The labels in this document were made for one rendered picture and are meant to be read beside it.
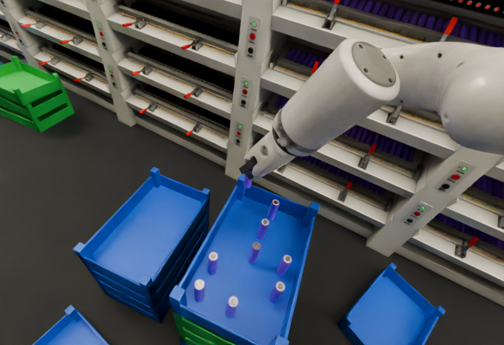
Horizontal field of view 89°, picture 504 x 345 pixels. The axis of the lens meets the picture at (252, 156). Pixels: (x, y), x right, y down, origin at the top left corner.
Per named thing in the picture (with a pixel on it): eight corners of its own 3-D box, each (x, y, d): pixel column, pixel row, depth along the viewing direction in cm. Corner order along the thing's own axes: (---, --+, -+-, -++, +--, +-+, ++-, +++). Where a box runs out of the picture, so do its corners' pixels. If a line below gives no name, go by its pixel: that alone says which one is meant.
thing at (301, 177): (380, 227, 100) (397, 217, 88) (246, 163, 115) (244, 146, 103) (392, 186, 109) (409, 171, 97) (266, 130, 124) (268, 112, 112)
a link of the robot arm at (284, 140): (299, 159, 35) (288, 167, 37) (337, 139, 40) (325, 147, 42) (268, 109, 36) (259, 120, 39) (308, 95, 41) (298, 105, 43)
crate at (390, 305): (391, 388, 75) (406, 386, 69) (336, 324, 85) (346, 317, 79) (431, 317, 90) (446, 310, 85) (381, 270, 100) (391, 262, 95)
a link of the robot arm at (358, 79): (306, 91, 41) (269, 113, 36) (370, 24, 30) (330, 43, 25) (340, 131, 40) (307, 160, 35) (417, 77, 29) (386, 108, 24)
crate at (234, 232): (275, 364, 43) (286, 355, 37) (171, 310, 46) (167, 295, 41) (310, 223, 64) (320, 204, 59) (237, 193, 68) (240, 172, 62)
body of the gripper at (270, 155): (287, 163, 36) (255, 186, 46) (330, 140, 42) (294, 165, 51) (260, 120, 38) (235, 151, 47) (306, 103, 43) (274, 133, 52)
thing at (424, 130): (445, 159, 74) (481, 131, 62) (259, 87, 89) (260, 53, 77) (454, 111, 83) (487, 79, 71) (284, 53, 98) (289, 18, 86)
